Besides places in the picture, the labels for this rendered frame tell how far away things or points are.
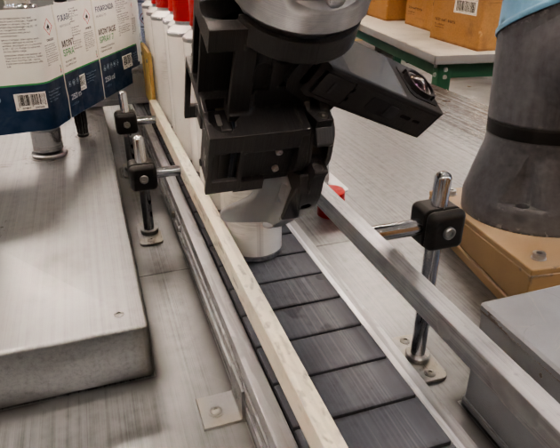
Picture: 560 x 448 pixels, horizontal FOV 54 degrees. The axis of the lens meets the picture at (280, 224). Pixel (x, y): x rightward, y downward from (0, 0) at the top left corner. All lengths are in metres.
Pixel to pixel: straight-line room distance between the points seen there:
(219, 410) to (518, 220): 0.34
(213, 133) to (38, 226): 0.32
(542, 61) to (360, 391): 0.33
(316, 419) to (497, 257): 0.31
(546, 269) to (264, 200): 0.26
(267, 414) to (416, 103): 0.22
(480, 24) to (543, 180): 1.64
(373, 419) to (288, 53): 0.22
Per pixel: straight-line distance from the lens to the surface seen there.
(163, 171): 0.63
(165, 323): 0.51
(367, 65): 0.36
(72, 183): 0.70
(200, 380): 0.45
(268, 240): 0.48
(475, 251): 0.60
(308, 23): 0.28
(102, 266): 0.51
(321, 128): 0.34
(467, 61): 2.12
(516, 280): 0.54
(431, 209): 0.40
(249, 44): 0.29
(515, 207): 0.58
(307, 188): 0.36
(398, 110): 0.37
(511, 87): 0.58
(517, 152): 0.58
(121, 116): 0.81
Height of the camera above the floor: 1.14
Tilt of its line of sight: 27 degrees down
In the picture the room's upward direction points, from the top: straight up
